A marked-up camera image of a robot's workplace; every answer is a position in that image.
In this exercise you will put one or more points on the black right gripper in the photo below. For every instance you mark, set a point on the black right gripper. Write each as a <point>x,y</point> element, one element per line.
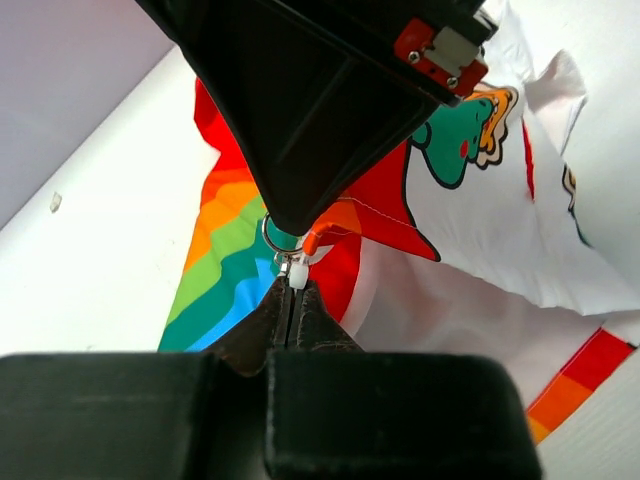
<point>316,92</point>

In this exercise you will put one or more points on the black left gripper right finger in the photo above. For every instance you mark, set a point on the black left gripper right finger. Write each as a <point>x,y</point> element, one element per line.
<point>335,411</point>

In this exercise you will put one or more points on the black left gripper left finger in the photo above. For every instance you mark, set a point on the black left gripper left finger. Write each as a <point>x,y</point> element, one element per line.
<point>143,415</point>

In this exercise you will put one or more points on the red rainbow children's jacket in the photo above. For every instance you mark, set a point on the red rainbow children's jacket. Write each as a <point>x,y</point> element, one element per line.
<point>461,239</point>

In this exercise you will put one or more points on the small white table scrap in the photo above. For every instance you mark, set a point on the small white table scrap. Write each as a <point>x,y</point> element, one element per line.
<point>55,202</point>

